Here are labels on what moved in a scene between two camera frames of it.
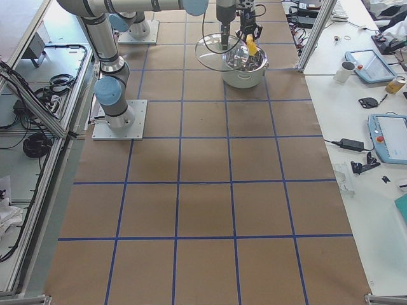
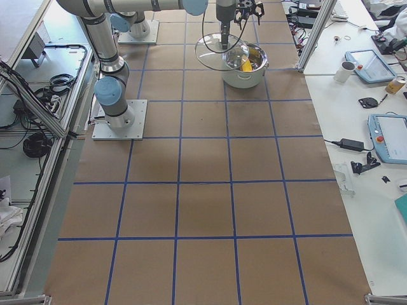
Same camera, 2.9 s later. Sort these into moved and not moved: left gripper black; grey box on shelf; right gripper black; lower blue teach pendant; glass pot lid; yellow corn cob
Moved: left gripper black; yellow corn cob
Not moved: lower blue teach pendant; grey box on shelf; glass pot lid; right gripper black
